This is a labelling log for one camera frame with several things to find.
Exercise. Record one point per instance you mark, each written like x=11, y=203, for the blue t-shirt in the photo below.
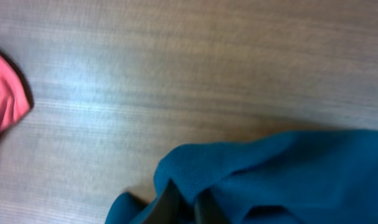
x=291, y=177

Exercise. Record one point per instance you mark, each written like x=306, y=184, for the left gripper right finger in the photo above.
x=207, y=210

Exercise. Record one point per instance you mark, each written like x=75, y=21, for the red t-shirt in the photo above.
x=14, y=104

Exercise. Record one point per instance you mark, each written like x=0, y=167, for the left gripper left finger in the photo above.
x=166, y=209

